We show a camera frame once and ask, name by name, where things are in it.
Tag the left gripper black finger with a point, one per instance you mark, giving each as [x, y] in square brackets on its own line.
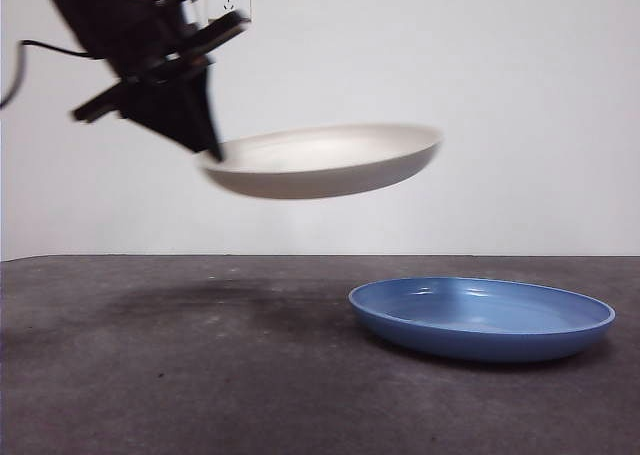
[212, 120]
[170, 110]

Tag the white plate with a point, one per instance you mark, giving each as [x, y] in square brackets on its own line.
[325, 175]

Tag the blue plate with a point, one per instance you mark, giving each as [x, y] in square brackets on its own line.
[475, 340]

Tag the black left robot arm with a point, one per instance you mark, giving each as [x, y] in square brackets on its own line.
[100, 15]

